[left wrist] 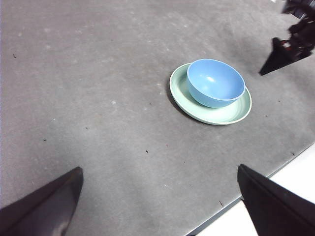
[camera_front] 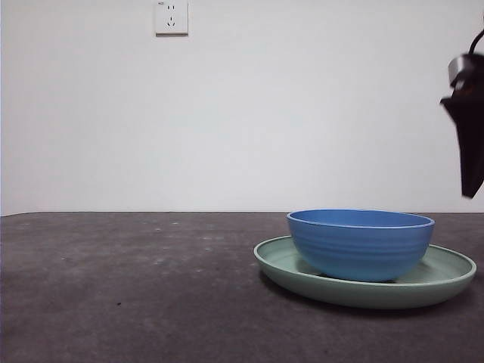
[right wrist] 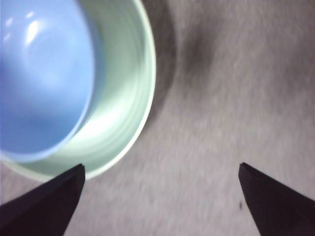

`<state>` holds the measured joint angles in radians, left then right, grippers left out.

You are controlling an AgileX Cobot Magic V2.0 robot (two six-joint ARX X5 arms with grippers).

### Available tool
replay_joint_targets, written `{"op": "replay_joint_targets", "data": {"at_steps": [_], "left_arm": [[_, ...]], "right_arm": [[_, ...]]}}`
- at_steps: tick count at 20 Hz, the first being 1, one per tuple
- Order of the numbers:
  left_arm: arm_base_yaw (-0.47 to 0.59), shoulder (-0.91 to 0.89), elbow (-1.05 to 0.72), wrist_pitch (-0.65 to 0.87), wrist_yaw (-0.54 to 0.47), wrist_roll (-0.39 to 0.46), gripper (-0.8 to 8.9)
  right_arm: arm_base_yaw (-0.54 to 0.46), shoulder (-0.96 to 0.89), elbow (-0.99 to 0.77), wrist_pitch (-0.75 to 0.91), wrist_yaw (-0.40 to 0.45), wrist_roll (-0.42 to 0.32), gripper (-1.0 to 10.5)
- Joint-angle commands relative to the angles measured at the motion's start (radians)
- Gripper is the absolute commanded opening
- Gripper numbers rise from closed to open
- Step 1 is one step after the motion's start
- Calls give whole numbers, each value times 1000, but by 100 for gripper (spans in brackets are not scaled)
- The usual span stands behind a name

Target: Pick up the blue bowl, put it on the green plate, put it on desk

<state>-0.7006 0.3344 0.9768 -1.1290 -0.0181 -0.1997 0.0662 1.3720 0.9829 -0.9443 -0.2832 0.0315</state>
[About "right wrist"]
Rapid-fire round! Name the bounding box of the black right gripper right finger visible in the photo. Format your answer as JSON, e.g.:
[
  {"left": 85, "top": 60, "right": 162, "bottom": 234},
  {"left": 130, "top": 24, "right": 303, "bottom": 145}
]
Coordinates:
[{"left": 238, "top": 162, "right": 315, "bottom": 236}]

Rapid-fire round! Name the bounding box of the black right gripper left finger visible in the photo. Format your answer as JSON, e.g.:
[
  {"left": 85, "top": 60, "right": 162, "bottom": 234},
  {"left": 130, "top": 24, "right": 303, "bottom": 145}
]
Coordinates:
[{"left": 0, "top": 163, "right": 86, "bottom": 236}]

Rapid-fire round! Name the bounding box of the blue ribbed bowl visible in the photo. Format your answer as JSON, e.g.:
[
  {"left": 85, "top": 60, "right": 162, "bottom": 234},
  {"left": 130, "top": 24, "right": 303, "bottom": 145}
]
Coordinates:
[{"left": 0, "top": 0, "right": 97, "bottom": 163}]

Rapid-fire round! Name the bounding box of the green round plate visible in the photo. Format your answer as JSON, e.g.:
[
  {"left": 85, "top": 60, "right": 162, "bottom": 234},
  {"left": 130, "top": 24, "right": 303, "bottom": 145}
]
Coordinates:
[{"left": 0, "top": 0, "right": 157, "bottom": 181}]

